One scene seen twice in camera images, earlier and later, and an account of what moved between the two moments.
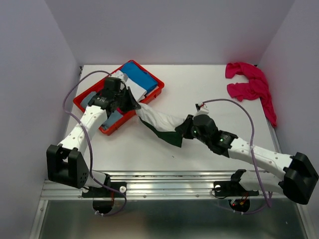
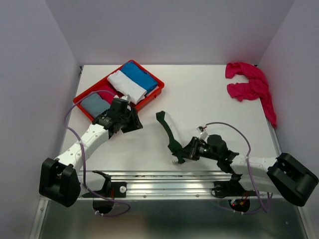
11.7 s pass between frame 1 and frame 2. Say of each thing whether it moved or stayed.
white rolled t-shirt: stayed
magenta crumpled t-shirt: stayed
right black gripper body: moved
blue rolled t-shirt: stayed
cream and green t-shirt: moved
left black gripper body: moved
